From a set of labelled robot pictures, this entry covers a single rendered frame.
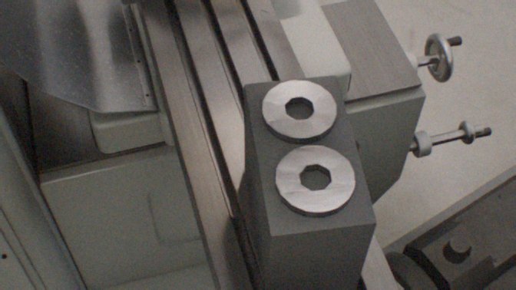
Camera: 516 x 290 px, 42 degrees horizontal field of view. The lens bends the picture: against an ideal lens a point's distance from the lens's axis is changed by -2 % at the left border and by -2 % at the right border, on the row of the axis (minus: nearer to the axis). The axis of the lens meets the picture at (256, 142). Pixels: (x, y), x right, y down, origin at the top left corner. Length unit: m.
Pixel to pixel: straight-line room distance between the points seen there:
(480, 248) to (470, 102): 1.10
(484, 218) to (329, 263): 0.64
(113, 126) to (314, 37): 0.42
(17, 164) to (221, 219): 0.42
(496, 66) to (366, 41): 1.11
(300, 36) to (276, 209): 0.64
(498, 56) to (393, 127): 1.14
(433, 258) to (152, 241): 0.63
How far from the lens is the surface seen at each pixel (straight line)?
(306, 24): 1.37
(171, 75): 1.13
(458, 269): 1.32
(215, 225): 0.97
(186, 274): 1.72
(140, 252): 1.61
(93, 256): 1.58
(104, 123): 1.23
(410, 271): 1.31
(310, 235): 0.76
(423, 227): 1.59
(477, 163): 2.24
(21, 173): 1.25
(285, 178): 0.77
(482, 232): 1.40
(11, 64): 1.08
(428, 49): 1.65
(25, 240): 1.38
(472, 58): 2.53
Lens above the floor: 1.75
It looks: 54 degrees down
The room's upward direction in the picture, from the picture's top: 1 degrees clockwise
